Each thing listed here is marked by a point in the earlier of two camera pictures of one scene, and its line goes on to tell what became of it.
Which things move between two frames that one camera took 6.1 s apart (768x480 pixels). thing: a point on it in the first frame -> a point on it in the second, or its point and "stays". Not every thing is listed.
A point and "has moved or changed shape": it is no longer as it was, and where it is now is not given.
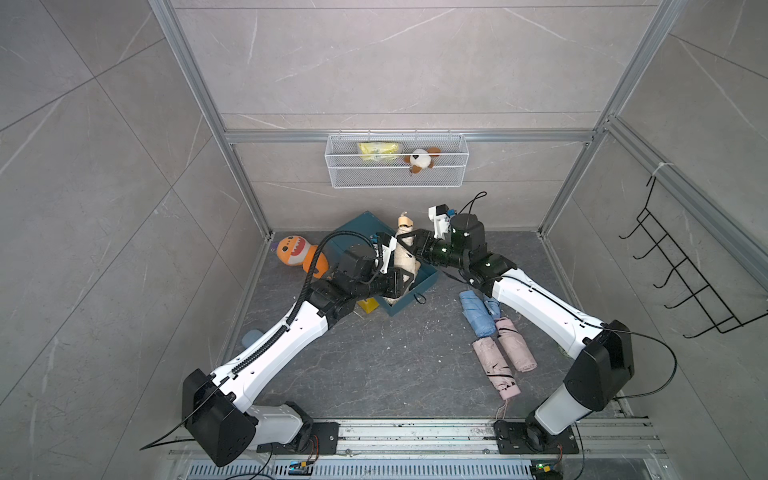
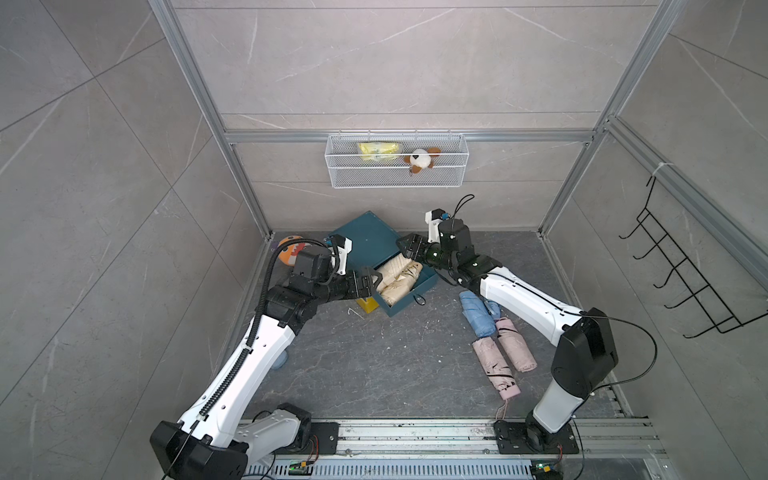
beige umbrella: [403, 258] has moved or changed shape
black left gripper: [387, 278] -> [365, 290]
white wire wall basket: [393, 161] stays
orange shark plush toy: [297, 250] stays
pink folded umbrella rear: [521, 352] stays
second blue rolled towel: [493, 308] stays
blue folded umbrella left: [477, 314] stays
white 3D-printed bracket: [387, 253] -> [342, 247]
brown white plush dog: [421, 158] stays
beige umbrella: [392, 301] has moved or changed shape
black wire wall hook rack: [685, 274] stays
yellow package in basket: [374, 151] stays
